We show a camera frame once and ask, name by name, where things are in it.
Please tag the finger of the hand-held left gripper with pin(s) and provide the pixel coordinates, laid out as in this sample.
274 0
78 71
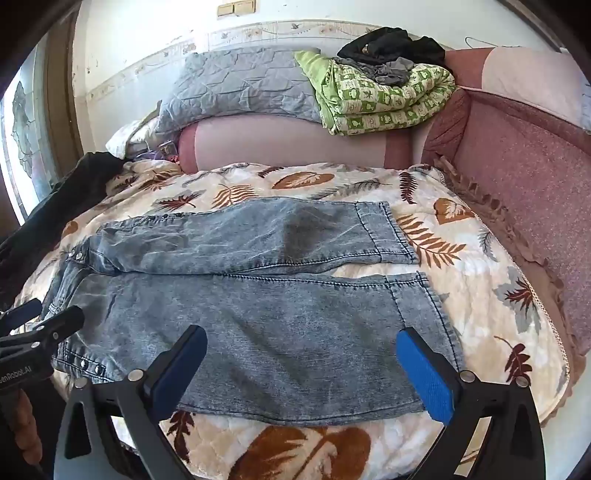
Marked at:
55 326
21 313

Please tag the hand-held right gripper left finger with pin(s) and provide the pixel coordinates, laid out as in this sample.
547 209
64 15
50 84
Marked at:
178 374

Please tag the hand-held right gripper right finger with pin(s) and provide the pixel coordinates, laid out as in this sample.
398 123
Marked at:
427 378

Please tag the grey washed denim pants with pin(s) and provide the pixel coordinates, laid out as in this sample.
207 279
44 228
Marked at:
277 314

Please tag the person's left hand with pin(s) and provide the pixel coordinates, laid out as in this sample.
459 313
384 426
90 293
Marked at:
25 424

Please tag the cream leaf print blanket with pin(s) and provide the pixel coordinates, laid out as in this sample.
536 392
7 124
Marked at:
485 286

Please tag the black jacket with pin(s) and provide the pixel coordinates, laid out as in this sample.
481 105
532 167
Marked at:
60 207

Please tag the patterned glass door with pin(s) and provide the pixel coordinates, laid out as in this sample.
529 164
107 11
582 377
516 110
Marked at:
25 129

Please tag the white crumpled cloth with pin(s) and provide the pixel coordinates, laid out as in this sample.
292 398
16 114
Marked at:
124 141

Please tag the pink backrest cushion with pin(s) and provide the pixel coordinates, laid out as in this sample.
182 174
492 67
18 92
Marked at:
286 143

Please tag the green patterned quilt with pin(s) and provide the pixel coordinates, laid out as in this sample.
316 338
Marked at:
383 110

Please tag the grey quilted pillow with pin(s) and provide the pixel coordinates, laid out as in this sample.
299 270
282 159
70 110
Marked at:
240 83

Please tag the grey cloth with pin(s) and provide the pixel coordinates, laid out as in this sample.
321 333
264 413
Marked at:
392 71

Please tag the pink and white quilt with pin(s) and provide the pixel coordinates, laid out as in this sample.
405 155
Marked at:
531 78

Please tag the black clothes pile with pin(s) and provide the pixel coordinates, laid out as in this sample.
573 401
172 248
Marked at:
397 46

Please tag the brown wooden door frame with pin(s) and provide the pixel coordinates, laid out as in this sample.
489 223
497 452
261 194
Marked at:
64 92

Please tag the beige wall switch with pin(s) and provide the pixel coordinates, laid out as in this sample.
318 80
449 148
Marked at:
244 6
225 9

